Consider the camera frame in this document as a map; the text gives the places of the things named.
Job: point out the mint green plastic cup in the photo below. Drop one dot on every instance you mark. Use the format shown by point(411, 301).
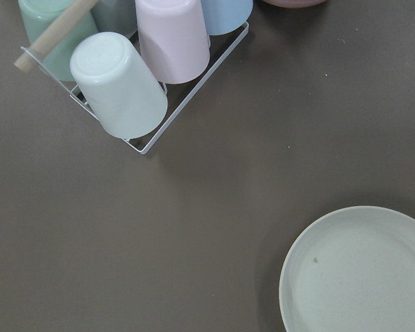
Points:
point(38, 15)

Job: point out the white round plate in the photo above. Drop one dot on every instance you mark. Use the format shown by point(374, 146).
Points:
point(351, 270)

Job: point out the white wire cup rack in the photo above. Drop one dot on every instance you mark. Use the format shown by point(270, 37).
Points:
point(193, 90)

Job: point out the blue plastic cup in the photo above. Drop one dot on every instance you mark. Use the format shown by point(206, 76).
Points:
point(224, 16)

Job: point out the pink plastic cup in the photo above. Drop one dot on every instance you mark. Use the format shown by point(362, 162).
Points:
point(173, 39)

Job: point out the grey plastic cup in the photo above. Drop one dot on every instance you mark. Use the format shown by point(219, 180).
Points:
point(117, 16)

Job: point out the white plastic cup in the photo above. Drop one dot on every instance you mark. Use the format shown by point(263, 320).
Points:
point(122, 92)

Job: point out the pink bowl with ice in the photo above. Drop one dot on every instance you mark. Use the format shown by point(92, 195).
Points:
point(294, 3)

